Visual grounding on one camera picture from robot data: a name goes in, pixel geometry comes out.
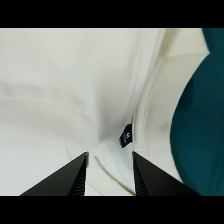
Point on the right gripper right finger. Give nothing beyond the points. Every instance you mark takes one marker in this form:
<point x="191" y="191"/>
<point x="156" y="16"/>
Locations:
<point x="151" y="178"/>

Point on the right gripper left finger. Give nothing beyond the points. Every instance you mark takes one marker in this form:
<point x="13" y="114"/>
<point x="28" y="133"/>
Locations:
<point x="68" y="180"/>

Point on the cream T-shirt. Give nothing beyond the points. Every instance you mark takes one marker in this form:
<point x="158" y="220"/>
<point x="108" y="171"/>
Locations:
<point x="66" y="93"/>

